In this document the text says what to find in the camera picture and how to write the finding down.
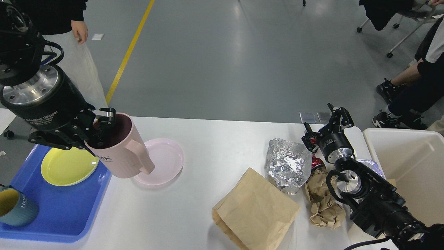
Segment teal mug yellow inside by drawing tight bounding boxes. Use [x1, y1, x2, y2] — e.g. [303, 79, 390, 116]
[0, 185, 40, 227]

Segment crumpled aluminium foil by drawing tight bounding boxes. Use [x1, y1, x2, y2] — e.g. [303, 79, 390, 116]
[265, 138, 312, 195]

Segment brown paper bag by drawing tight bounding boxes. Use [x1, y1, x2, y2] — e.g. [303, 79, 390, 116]
[212, 168, 300, 250]

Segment blue plastic tray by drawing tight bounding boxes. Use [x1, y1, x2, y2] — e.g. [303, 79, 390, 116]
[1, 145, 112, 243]

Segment crushed red can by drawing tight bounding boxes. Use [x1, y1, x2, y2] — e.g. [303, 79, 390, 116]
[309, 137, 328, 173]

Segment office chair with jacket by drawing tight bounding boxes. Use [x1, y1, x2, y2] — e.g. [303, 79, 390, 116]
[356, 0, 444, 58]

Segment small foil piece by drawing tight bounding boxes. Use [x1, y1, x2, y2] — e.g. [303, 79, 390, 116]
[357, 159, 386, 179]

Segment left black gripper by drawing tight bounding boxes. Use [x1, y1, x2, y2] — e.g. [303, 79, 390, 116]
[1, 65, 116, 150]

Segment pink plate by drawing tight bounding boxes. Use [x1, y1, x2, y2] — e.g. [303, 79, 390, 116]
[133, 138, 184, 186]

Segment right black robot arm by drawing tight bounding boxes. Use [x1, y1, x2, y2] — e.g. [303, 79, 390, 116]
[301, 103, 444, 250]

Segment pink mug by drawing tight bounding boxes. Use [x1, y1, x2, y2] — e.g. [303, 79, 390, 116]
[85, 112, 155, 178]

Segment standing person grey trousers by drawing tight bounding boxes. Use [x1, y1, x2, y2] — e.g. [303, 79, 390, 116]
[14, 0, 108, 110]

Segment crumpled brown paper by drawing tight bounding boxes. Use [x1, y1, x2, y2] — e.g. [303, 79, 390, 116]
[304, 167, 345, 230]

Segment white side table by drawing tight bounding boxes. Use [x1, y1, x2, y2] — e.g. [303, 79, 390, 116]
[0, 108, 16, 139]

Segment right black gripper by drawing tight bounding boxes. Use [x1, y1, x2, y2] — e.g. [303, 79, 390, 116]
[301, 103, 354, 164]

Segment yellow plate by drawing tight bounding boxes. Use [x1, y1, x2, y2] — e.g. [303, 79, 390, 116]
[40, 148, 99, 186]

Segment white plastic bin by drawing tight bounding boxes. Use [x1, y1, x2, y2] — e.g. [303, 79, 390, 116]
[345, 127, 444, 226]

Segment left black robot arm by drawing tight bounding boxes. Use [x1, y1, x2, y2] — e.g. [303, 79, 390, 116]
[1, 1, 116, 150]

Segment seated person black clothes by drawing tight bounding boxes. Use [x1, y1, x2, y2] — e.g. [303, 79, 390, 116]
[372, 17, 443, 134]

